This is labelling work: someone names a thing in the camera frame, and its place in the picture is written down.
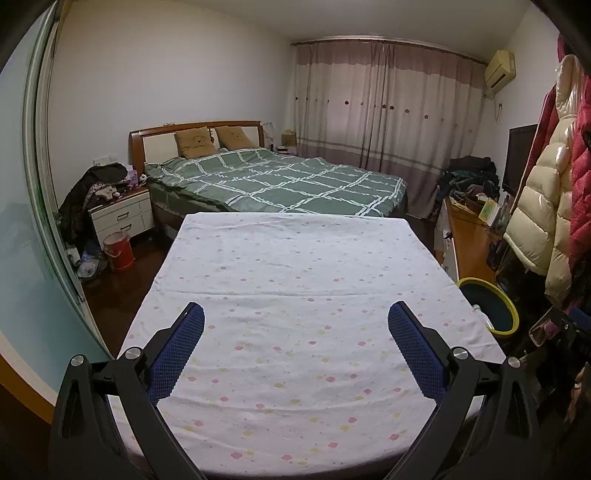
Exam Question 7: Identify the green plaid duvet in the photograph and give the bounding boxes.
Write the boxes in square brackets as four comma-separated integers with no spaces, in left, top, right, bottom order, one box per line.
[144,148,408,217]

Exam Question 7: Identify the cream puffer jacket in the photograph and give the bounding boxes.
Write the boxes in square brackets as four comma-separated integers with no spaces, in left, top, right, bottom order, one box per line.
[502,55,580,308]

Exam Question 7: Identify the yellow rimmed blue trash bin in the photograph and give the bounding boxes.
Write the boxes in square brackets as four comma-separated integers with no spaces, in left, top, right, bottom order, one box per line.
[457,277,519,337]

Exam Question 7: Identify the red bucket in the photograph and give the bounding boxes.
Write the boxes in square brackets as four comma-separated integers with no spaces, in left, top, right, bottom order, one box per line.
[102,232,136,272]

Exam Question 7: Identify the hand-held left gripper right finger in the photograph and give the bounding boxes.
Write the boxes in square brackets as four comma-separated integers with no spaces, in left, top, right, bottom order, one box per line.
[388,302,541,480]

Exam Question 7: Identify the frosted glass sliding door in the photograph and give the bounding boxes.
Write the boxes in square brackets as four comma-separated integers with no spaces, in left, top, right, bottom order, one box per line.
[0,0,116,402]

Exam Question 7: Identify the plastic bags on floor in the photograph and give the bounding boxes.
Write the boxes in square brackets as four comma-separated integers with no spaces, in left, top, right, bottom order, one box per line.
[67,247,109,280]

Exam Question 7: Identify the wall air conditioner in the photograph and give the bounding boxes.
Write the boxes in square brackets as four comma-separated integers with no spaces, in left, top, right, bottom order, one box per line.
[483,50,516,99]

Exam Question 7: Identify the brown pillow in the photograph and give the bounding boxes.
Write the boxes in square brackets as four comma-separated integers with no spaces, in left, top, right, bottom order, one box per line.
[215,126,257,151]
[174,127,218,158]

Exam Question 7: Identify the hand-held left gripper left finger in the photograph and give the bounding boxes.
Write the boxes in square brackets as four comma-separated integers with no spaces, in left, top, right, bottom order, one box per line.
[48,302,206,480]

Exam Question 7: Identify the pink white curtain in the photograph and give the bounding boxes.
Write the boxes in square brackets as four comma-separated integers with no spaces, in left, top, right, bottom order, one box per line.
[293,39,488,220]

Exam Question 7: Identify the white nightstand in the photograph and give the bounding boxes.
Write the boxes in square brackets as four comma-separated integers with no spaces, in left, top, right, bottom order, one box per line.
[89,187,155,238]

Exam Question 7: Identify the mixed clothes pile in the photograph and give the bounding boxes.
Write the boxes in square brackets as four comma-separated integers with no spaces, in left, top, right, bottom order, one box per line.
[436,156,502,217]

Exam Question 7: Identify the pink pouch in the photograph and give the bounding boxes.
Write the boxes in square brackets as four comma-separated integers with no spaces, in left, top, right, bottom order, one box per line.
[530,310,573,347]

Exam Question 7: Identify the red jacket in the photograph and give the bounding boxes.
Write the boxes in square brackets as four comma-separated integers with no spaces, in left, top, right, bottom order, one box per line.
[538,34,591,315]

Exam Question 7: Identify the black bag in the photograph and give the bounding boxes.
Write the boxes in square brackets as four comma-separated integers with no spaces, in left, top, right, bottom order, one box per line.
[496,240,550,315]

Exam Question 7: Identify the dark clothes pile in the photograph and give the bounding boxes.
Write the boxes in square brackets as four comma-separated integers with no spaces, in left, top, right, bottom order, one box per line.
[59,162,132,245]

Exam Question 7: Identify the wooden desk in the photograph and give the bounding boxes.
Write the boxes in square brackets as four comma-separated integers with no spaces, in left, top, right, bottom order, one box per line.
[436,196,504,284]

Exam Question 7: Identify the wooden bed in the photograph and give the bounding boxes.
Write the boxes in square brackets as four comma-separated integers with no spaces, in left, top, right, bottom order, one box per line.
[129,121,409,227]

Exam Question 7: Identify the black television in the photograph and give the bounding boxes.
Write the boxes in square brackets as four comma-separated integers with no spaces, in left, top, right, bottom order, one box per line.
[502,124,539,197]

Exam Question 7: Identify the white floral tablecloth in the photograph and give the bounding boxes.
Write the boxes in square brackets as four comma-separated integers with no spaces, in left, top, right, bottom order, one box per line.
[111,212,506,467]

